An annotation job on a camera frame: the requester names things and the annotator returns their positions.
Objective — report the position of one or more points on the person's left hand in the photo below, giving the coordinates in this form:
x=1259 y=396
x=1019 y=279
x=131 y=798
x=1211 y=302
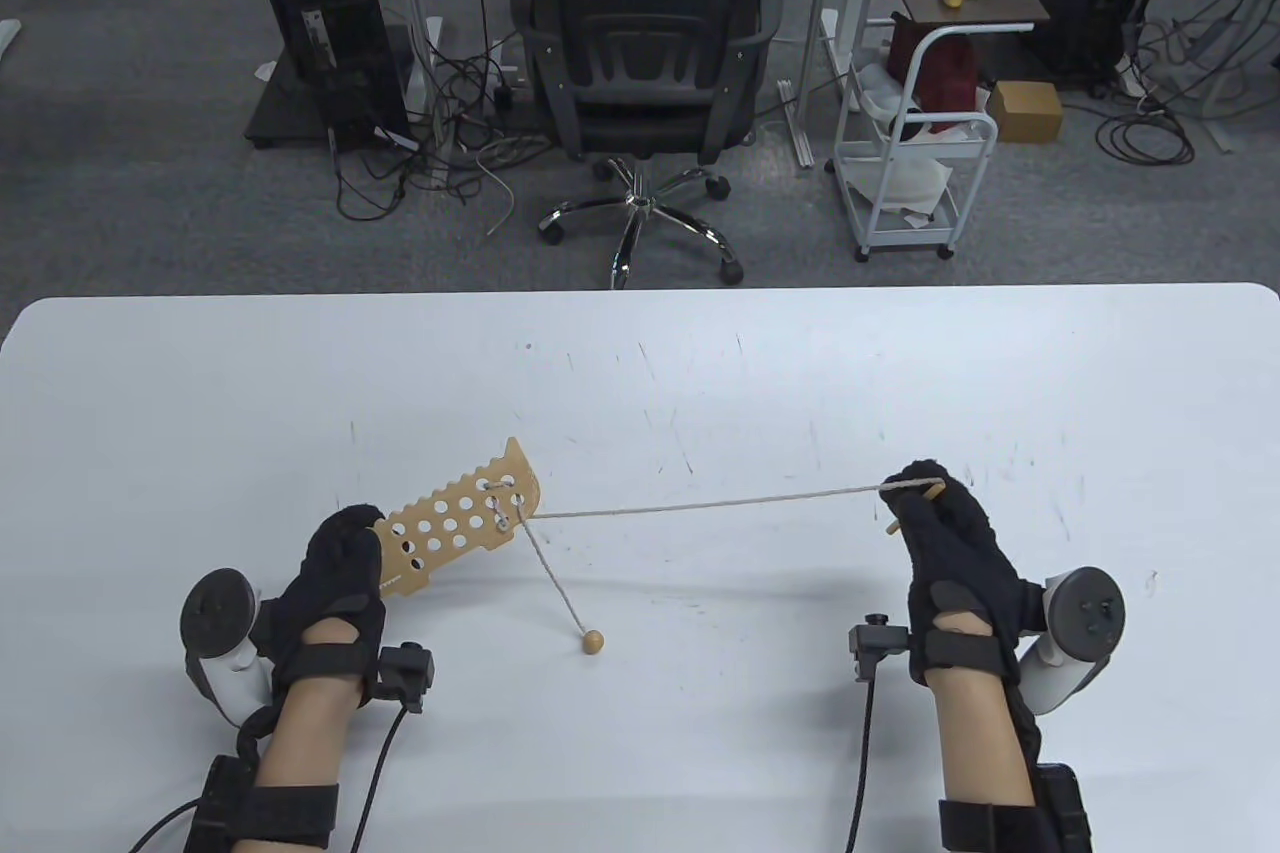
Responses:
x=330 y=583

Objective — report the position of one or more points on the person's right hand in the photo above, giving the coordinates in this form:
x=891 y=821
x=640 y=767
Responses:
x=955 y=563

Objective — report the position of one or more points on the wooden crocodile lacing toy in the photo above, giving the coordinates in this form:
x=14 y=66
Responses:
x=520 y=468

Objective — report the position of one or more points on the round wooden bead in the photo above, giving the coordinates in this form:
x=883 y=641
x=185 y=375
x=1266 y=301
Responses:
x=594 y=642

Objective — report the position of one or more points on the person's left forearm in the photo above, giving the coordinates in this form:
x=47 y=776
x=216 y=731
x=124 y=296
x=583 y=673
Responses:
x=305 y=733

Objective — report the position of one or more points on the person's right forearm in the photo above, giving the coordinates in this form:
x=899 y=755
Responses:
x=980 y=743

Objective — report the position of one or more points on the black and white tracking controller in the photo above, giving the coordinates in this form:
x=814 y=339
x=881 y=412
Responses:
x=1085 y=613
x=220 y=613

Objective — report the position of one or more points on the white rolling cart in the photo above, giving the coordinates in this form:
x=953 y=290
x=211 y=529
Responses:
x=900 y=243

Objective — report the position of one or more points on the white crumpled paper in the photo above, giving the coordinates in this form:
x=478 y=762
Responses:
x=900 y=178

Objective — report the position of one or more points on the brown cardboard box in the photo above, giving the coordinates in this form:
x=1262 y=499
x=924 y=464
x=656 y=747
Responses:
x=1025 y=111

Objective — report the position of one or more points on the dark red bag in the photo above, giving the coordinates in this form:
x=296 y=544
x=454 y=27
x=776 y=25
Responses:
x=945 y=73

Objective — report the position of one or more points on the black mesh office chair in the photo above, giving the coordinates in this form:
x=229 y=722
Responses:
x=640 y=93

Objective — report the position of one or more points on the black computer tower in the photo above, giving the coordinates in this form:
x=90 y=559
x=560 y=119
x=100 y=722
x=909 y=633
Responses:
x=330 y=13

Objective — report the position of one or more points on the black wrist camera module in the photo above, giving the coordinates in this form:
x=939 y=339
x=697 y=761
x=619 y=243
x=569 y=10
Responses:
x=875 y=645
x=408 y=675

